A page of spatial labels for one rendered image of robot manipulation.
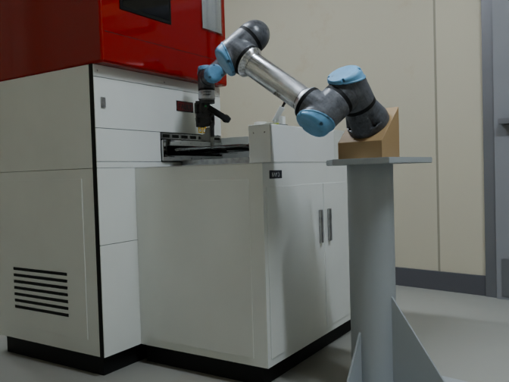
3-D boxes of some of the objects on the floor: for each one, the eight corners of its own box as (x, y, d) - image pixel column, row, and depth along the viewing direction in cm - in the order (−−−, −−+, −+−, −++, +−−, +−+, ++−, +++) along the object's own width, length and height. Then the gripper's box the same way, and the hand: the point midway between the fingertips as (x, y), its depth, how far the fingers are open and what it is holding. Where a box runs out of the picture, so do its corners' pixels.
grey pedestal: (500, 393, 189) (496, 154, 187) (448, 443, 156) (443, 153, 154) (369, 362, 223) (364, 160, 221) (304, 398, 190) (298, 161, 188)
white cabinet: (141, 363, 231) (134, 168, 228) (263, 311, 312) (258, 167, 309) (272, 392, 196) (265, 163, 193) (370, 325, 277) (366, 162, 274)
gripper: (195, 101, 250) (196, 148, 251) (195, 99, 242) (197, 148, 242) (213, 101, 252) (215, 148, 252) (215, 98, 243) (217, 147, 243)
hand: (213, 145), depth 248 cm, fingers closed
